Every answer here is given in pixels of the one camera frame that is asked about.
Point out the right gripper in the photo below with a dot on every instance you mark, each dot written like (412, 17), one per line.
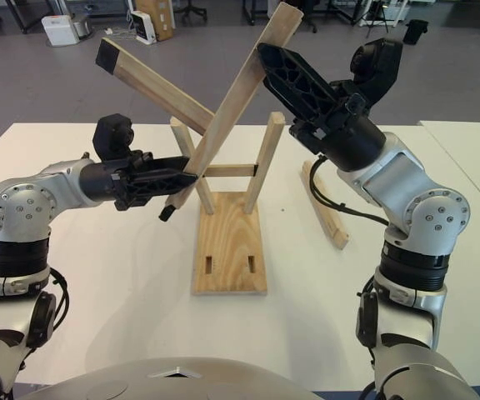
(348, 141)

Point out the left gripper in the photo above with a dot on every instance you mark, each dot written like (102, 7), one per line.
(98, 181)

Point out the wooden leg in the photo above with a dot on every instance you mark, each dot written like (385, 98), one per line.
(156, 87)
(183, 139)
(240, 91)
(267, 154)

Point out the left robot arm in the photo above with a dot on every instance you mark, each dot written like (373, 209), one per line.
(19, 204)

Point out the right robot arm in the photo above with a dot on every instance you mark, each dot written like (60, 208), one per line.
(431, 208)

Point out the wooden cross bar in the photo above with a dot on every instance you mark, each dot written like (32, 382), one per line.
(231, 171)

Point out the wooden seat board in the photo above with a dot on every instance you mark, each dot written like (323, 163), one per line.
(229, 250)

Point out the black bin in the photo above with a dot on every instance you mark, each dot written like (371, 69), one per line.
(415, 32)

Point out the cardboard box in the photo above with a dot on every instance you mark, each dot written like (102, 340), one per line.
(161, 16)

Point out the white box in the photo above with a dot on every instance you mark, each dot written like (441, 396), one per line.
(61, 30)

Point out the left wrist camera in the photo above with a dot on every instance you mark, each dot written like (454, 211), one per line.
(113, 137)

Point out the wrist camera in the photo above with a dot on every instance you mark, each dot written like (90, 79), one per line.
(113, 137)
(379, 62)

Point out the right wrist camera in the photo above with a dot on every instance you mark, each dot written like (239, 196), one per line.
(379, 62)

